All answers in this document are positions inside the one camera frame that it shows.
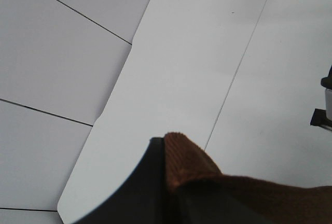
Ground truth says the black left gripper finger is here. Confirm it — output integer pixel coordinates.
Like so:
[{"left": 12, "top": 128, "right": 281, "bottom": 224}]
[{"left": 76, "top": 137, "right": 182, "bottom": 223}]

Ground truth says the brown towel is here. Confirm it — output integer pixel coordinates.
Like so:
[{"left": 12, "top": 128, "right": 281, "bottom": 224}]
[{"left": 164, "top": 132, "right": 331, "bottom": 223}]

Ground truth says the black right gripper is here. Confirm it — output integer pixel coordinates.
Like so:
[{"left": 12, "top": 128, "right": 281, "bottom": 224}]
[{"left": 310, "top": 68, "right": 331, "bottom": 131}]

